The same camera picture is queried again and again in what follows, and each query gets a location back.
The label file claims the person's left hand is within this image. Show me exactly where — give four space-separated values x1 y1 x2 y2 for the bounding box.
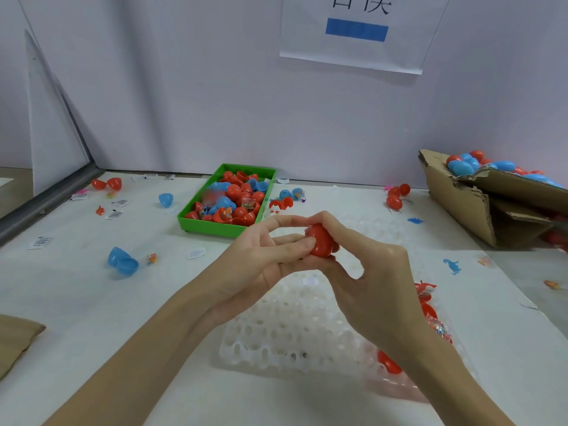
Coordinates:
182 212 343 332

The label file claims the person's left forearm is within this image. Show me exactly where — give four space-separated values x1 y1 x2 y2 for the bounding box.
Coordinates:
44 288 218 426

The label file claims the small capsule cluster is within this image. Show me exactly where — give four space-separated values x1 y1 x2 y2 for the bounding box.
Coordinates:
269 187 307 211

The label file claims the clear plastic egg tray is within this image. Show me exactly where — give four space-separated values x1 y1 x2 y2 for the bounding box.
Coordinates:
220 212 476 400

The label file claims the cardboard box of capsules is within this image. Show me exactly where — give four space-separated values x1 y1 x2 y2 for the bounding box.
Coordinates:
419 149 568 249

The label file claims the white paper sign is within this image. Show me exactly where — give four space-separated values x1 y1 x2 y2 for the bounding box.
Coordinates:
279 0 452 76

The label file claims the person's right hand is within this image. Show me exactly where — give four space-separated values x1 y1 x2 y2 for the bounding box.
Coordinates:
306 211 445 353

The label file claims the flat brown cardboard sheet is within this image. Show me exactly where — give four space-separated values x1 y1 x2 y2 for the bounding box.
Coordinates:
0 313 46 380

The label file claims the pile of finished eggs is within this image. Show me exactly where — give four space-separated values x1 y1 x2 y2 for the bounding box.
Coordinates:
446 150 568 187

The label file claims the grey metal rail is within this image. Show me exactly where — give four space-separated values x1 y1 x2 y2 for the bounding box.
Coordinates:
0 164 103 245

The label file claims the clear triangular panel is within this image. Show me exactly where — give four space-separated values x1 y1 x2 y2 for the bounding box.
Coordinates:
25 31 92 196

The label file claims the blue egg shell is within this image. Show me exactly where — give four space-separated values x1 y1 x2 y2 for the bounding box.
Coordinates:
107 246 140 277

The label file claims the pile of capsule halves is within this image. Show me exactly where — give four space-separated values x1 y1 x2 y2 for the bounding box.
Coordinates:
185 170 272 226

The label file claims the green plastic tray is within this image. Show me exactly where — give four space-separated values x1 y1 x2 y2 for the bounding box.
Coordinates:
177 164 278 238

